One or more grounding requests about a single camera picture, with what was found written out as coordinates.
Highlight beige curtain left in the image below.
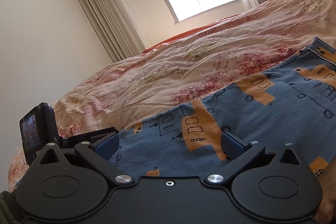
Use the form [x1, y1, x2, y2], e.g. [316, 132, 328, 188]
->
[78, 0, 150, 63]

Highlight blue patterned children's pants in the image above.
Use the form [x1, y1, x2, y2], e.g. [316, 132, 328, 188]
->
[109, 38, 335, 178]

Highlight orange bed sheet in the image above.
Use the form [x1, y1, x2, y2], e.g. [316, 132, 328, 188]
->
[141, 13, 240, 54]

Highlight green sleeve forearm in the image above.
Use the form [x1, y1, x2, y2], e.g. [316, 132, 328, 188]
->
[0, 190, 24, 224]

